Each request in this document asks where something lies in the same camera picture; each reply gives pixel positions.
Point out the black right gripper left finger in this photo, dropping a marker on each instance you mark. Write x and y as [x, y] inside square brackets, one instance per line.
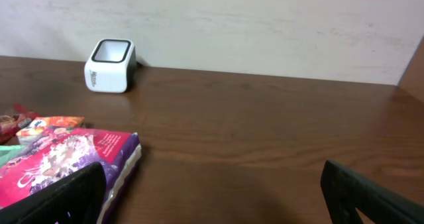
[76, 198]

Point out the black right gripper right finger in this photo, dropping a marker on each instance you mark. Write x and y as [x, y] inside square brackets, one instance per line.
[347, 193]

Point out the purple red snack packet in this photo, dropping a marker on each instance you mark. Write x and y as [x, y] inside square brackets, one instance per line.
[59, 152]

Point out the small orange snack packet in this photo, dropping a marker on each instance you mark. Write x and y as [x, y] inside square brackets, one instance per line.
[39, 124]

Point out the teal snack packet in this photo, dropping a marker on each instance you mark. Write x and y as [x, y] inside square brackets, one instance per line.
[10, 154]

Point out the orange Top chocolate bar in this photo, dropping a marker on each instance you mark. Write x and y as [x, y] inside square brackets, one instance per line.
[14, 120]

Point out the white barcode scanner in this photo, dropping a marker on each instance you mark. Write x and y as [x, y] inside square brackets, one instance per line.
[111, 66]

